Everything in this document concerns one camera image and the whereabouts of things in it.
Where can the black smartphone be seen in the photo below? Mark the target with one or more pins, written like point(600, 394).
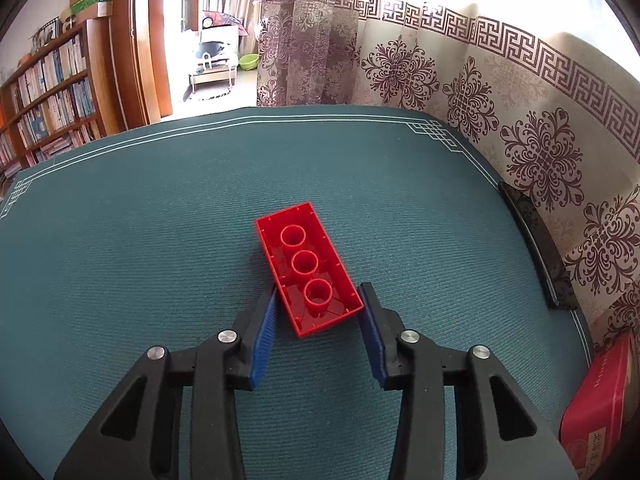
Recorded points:
point(540, 240)

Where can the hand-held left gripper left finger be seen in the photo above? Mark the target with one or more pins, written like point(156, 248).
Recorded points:
point(262, 340)

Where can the sheer patterned curtain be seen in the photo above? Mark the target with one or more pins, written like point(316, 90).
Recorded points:
point(300, 50)

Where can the framed photo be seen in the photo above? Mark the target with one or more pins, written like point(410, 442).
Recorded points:
point(46, 34)

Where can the green cardboard box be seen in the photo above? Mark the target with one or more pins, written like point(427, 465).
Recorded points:
point(90, 4)

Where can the red tin box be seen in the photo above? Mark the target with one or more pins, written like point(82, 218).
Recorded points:
point(595, 410)

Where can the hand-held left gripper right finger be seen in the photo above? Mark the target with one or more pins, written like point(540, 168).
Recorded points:
point(372, 340)

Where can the wooden door frame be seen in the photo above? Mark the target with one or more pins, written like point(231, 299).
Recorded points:
point(140, 60)

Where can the green felt desktop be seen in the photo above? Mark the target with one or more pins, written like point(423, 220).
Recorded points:
point(150, 260)

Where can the green plastic basin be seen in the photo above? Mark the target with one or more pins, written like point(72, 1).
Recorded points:
point(248, 61)

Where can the red toy block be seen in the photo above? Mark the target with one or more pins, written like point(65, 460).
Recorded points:
point(327, 260)

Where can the black round pot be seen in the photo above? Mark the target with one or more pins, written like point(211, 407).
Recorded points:
point(214, 49)

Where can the small low table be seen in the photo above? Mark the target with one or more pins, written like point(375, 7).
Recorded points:
point(212, 77)

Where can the rows of shelved books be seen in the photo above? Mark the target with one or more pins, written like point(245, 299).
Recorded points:
point(50, 90)

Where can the wooden bookshelf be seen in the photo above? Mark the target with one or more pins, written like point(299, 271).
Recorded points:
point(97, 60)

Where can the patterned beige curtain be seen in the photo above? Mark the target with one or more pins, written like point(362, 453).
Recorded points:
point(500, 85)

